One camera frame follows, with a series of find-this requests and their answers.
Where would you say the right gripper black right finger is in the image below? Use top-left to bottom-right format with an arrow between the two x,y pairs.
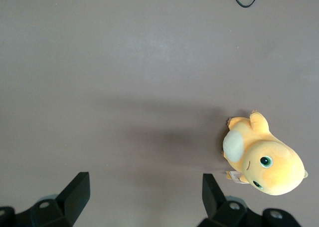
196,173 -> 304,227

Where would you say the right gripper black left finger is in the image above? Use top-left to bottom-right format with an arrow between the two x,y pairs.
0,172 -> 91,227

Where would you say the orange plush toy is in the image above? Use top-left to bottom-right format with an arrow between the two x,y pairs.
221,109 -> 309,196

